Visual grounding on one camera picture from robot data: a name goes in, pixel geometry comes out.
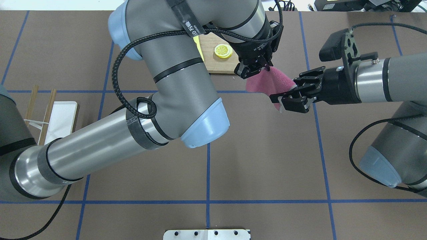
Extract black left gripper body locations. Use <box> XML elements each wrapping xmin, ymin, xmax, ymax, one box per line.
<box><xmin>229</xmin><ymin>18</ymin><xmax>283</xmax><ymax>67</ymax></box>

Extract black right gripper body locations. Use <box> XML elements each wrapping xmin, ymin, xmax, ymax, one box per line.
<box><xmin>302</xmin><ymin>68</ymin><xmax>361</xmax><ymax>105</ymax></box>

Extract pink microfiber cloth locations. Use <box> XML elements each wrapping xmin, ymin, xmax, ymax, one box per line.
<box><xmin>246</xmin><ymin>67</ymin><xmax>297</xmax><ymax>96</ymax></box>

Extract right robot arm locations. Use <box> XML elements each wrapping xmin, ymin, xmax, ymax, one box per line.
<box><xmin>269</xmin><ymin>53</ymin><xmax>426</xmax><ymax>197</ymax></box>

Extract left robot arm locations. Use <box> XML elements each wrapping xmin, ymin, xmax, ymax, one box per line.
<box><xmin>1</xmin><ymin>0</ymin><xmax>283</xmax><ymax>202</ymax></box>

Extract lemon slice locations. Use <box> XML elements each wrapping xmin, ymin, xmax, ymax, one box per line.
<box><xmin>214</xmin><ymin>44</ymin><xmax>233</xmax><ymax>59</ymax></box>

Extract wooden cutting board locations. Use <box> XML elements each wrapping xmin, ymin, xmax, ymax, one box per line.
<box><xmin>199</xmin><ymin>33</ymin><xmax>239</xmax><ymax>74</ymax></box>

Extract yellow plastic knife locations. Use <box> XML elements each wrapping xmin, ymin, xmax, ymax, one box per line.
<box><xmin>193</xmin><ymin>36</ymin><xmax>204</xmax><ymax>61</ymax></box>

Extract black device at back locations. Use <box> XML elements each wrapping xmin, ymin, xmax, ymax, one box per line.
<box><xmin>314</xmin><ymin>0</ymin><xmax>426</xmax><ymax>12</ymax></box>

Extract metal mounting plate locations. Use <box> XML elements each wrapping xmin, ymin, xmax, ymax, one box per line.
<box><xmin>163</xmin><ymin>229</ymin><xmax>251</xmax><ymax>240</ymax></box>

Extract white plastic tray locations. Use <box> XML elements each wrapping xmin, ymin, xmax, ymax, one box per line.
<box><xmin>44</xmin><ymin>101</ymin><xmax>78</xmax><ymax>145</ymax></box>

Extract right wooden rack rod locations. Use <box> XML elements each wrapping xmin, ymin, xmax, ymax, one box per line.
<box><xmin>38</xmin><ymin>89</ymin><xmax>57</xmax><ymax>146</ymax></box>

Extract wooden rack rod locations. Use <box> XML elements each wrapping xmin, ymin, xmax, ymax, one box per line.
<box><xmin>38</xmin><ymin>89</ymin><xmax>57</xmax><ymax>146</ymax></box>
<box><xmin>24</xmin><ymin>85</ymin><xmax>39</xmax><ymax>120</ymax></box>

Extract left wooden rack rod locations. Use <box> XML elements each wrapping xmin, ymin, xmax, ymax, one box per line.
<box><xmin>24</xmin><ymin>85</ymin><xmax>39</xmax><ymax>120</ymax></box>

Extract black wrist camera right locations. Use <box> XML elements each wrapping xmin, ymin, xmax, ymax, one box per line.
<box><xmin>319</xmin><ymin>29</ymin><xmax>357</xmax><ymax>62</ymax></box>

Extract black cables at back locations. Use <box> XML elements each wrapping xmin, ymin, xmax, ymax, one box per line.
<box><xmin>267</xmin><ymin>0</ymin><xmax>298</xmax><ymax>12</ymax></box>

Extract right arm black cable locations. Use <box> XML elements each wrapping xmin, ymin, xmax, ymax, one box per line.
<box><xmin>349</xmin><ymin>23</ymin><xmax>427</xmax><ymax>192</ymax></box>

